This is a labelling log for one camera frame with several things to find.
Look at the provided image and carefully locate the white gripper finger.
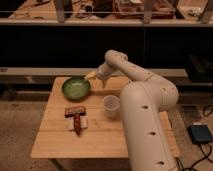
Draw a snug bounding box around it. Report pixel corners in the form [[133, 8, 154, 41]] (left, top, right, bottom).
[[102, 80, 107, 89], [84, 71, 97, 81]]

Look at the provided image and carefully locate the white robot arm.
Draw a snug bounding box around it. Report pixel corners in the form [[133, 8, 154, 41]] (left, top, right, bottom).
[[85, 50, 179, 171]]

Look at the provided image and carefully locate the green ceramic bowl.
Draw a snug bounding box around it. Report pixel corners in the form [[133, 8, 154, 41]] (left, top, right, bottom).
[[62, 77, 91, 101]]

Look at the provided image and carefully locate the clear plastic cup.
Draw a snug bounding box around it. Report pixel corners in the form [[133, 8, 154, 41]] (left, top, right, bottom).
[[103, 95, 120, 118]]

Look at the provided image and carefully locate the red wooden brush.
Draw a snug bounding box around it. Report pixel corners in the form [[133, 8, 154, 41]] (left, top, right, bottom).
[[64, 106, 88, 135]]

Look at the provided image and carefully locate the wooden table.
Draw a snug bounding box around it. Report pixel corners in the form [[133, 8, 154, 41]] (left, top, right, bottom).
[[30, 76, 181, 160]]

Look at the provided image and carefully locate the black foot pedal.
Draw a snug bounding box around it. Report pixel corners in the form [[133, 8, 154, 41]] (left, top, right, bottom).
[[187, 125, 213, 144]]

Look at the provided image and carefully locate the black cable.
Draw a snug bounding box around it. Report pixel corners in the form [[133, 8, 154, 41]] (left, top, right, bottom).
[[176, 103, 213, 171]]

